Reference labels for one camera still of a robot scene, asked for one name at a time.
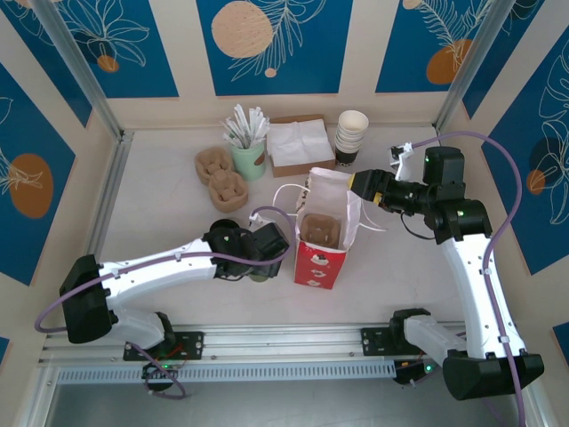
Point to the green paper coffee cup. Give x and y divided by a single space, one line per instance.
258 279

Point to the brown pulp cup carrier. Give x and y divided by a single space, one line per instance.
311 222

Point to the red white paper bag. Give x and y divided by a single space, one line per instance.
320 267

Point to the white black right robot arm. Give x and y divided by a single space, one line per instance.
484 289

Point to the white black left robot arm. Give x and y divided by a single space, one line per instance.
155 271

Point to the stack of white paper cups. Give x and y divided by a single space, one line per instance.
351 147

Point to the stack of pulp cup carriers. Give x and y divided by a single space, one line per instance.
226 195

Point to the brown cardboard napkin box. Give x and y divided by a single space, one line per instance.
289 171

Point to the white paper napkins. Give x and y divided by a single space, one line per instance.
298 142

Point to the mint green holder cup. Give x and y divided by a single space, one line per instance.
249 162

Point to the white paper-wrapped stirrer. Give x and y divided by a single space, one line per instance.
230 131
262 129
254 124
241 124

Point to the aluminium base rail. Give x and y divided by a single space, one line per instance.
284 340

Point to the aluminium frame post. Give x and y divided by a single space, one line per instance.
480 53
75 58

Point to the aluminium side rail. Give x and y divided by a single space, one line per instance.
111 191

